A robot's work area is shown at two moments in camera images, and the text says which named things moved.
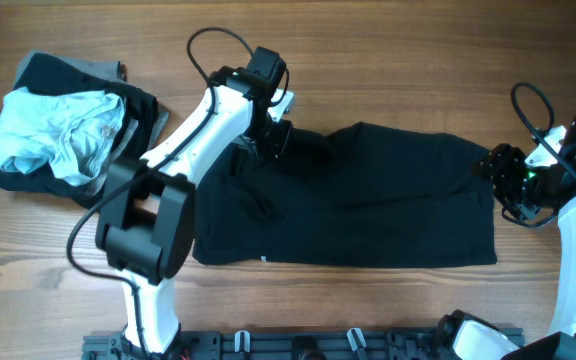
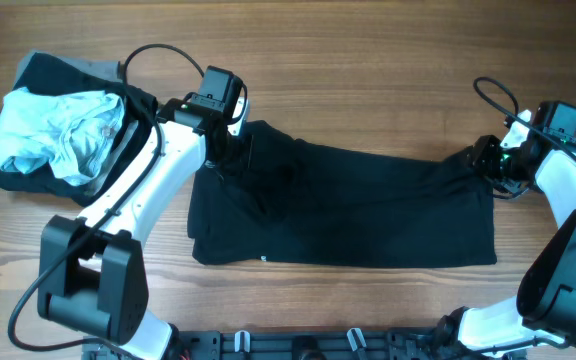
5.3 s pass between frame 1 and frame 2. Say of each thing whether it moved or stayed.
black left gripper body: moved
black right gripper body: moved
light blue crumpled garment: stayed
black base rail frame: stayed
